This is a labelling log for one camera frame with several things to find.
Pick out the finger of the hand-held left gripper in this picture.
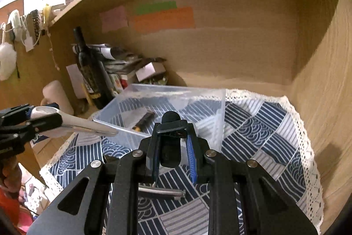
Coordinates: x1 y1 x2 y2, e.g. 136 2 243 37
0 114 64 142
0 104 36 121

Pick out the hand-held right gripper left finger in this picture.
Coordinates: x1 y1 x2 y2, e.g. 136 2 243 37
26 123 165 235

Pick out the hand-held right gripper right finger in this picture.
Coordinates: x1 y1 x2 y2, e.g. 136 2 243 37
181 121 322 235

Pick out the black handheld device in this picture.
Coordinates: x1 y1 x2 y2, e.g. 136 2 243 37
157 111 189 169

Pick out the white and silver spoon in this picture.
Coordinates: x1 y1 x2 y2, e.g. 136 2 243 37
31 106 119 138

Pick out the clear plastic storage box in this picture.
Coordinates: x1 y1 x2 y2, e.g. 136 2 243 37
93 83 226 154

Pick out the person's left hand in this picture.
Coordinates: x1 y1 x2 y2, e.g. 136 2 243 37
0 161 23 198

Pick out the beige paper roll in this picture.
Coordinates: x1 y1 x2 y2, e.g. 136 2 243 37
41 80 75 116

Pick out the silver metal rod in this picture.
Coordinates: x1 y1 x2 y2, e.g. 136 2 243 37
137 182 186 201

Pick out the white fluffy puff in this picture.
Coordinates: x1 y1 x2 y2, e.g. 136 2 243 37
0 42 17 81

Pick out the white paper note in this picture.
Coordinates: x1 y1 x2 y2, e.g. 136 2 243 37
66 64 86 99

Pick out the dark wine bottle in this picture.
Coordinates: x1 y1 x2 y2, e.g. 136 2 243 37
73 26 115 110

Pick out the blue patterned lace-edged cloth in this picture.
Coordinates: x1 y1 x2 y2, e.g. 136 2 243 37
40 89 323 235

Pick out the small cardboard box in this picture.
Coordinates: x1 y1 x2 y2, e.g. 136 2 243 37
135 58 169 86

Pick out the stack of books and magazines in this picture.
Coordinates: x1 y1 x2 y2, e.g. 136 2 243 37
71 43 144 96

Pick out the pink sticky note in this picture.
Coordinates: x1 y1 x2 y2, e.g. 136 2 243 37
99 6 129 33

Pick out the wooden shelf unit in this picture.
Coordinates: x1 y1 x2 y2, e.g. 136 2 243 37
0 0 352 235

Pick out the orange sticky note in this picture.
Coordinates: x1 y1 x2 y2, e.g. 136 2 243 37
129 6 196 34

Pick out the green sticky note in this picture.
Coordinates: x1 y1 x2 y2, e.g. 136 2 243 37
135 0 178 15

